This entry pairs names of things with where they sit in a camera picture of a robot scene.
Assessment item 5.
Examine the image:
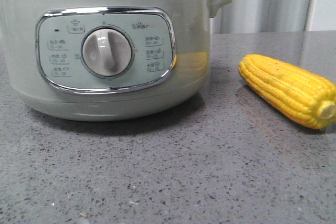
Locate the pale green electric pot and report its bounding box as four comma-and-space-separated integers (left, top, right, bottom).
1, 0, 232, 121

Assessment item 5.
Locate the yellow corn cob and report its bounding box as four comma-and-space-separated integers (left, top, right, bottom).
238, 54, 335, 130

